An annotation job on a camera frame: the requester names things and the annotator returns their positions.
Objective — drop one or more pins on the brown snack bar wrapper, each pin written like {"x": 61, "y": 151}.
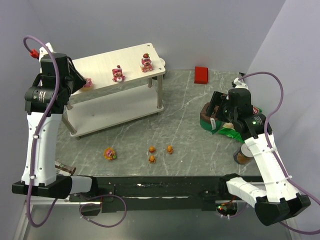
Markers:
{"x": 64, "y": 170}

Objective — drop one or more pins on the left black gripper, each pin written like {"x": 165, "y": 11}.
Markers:
{"x": 75, "y": 78}

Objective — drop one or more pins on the red block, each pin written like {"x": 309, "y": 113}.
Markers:
{"x": 201, "y": 75}

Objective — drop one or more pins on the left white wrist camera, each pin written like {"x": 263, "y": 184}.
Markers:
{"x": 42, "y": 52}

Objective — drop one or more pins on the brown jar with lid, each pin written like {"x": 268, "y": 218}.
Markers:
{"x": 243, "y": 155}

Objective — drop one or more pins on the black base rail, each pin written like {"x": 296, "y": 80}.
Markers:
{"x": 148, "y": 193}

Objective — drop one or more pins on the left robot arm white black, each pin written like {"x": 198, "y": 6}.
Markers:
{"x": 45, "y": 101}

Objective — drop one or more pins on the pink bear cupcake toy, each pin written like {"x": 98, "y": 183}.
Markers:
{"x": 117, "y": 74}

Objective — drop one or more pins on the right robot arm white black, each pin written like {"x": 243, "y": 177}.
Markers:
{"x": 280, "y": 200}

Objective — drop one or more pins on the orange bear toy top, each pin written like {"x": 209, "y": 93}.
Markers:
{"x": 152, "y": 149}

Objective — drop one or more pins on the white two-tier shelf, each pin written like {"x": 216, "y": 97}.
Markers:
{"x": 113, "y": 109}

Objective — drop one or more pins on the orange bear toy bottom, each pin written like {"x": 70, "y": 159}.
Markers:
{"x": 152, "y": 159}

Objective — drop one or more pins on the brown green wrapped roll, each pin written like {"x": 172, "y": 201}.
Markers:
{"x": 209, "y": 123}

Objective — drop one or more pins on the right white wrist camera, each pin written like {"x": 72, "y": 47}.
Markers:
{"x": 239, "y": 84}

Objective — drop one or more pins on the green cassava chips bag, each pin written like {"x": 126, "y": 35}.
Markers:
{"x": 228, "y": 130}

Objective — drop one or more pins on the orange bear toy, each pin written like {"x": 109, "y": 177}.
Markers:
{"x": 152, "y": 149}
{"x": 152, "y": 159}
{"x": 169, "y": 149}

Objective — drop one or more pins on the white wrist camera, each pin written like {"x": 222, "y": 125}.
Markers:
{"x": 239, "y": 84}
{"x": 42, "y": 52}

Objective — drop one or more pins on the pink bear donut toy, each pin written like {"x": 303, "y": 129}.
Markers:
{"x": 88, "y": 85}

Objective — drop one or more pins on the pink bear strawberry cake toy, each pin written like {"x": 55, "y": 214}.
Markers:
{"x": 146, "y": 64}

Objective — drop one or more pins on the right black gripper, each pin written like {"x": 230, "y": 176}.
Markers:
{"x": 218, "y": 107}

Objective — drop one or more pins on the white round object behind shelf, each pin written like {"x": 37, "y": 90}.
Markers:
{"x": 163, "y": 62}

